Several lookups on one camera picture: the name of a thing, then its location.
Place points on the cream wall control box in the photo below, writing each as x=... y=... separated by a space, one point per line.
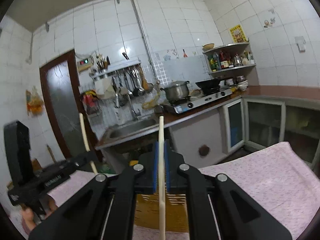
x=85 y=63

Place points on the person's left hand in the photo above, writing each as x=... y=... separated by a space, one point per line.
x=28 y=218

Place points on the cream bowl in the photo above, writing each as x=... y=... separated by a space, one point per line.
x=208 y=46

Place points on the pink patterned tablecloth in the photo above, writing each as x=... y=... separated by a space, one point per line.
x=250 y=180

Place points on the grey wall pipe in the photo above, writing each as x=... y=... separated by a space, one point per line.
x=141 y=30

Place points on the yellow wall poster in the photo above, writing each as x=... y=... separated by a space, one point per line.
x=238 y=33

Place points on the steel corner shelf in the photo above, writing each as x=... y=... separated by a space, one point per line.
x=230 y=67

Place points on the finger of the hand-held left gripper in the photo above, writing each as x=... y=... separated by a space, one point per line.
x=82 y=161

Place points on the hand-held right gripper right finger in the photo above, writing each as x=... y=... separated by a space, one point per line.
x=167 y=172

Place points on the black wok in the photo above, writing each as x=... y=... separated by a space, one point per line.
x=207 y=83

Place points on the steel kitchen sink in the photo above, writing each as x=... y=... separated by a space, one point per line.
x=130 y=128

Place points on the wooden stick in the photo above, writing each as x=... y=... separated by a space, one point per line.
x=50 y=152

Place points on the steel chopstick cup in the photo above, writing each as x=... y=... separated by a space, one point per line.
x=101 y=63

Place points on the steel faucet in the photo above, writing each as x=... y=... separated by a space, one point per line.
x=131 y=105

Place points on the steel utensil wall rack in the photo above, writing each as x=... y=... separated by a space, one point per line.
x=117 y=68

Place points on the stack of white bowls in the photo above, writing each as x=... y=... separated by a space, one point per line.
x=242 y=83

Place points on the brown framed glass door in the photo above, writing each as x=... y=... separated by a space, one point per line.
x=60 y=100

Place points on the yellow plastic utensil holder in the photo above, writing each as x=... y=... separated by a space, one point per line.
x=150 y=210

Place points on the steel cooking pot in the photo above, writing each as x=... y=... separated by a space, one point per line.
x=176 y=90

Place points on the white wall socket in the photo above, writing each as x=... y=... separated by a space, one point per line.
x=300 y=43

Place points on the steel gas stove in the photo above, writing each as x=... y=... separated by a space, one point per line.
x=200 y=100

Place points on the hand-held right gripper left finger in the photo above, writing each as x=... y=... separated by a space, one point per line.
x=156 y=170

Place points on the white hanging cloth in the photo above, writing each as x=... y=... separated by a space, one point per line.
x=103 y=87

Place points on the cream chopstick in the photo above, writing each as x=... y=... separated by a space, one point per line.
x=162 y=135
x=85 y=135

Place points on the glass door base cabinet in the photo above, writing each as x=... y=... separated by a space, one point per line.
x=262 y=122

